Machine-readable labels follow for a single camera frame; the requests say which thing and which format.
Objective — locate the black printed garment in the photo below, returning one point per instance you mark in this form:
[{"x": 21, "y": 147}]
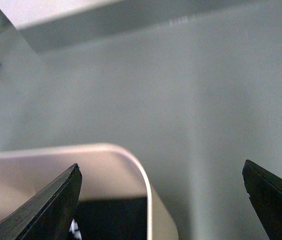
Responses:
[{"x": 112, "y": 219}]

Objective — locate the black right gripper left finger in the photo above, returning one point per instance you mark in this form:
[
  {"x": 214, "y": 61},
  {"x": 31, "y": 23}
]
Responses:
[{"x": 49, "y": 213}]

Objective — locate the beige plastic laundry hamper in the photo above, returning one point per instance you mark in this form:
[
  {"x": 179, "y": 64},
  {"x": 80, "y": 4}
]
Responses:
[{"x": 108, "y": 172}]

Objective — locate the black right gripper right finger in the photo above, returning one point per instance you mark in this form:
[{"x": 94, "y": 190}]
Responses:
[{"x": 265, "y": 194}]

